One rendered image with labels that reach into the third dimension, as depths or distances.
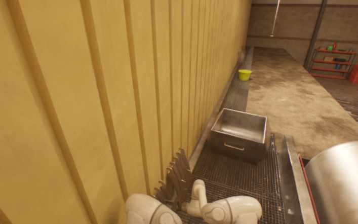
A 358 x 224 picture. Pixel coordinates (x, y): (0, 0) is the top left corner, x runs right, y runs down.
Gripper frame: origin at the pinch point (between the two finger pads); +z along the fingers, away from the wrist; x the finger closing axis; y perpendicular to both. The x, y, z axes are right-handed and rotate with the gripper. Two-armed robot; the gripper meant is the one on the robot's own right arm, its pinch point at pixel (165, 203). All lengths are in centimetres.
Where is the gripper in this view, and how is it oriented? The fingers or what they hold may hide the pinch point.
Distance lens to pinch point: 178.5
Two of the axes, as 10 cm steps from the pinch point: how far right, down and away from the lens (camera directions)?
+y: 2.1, 9.0, 3.8
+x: 3.7, -4.3, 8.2
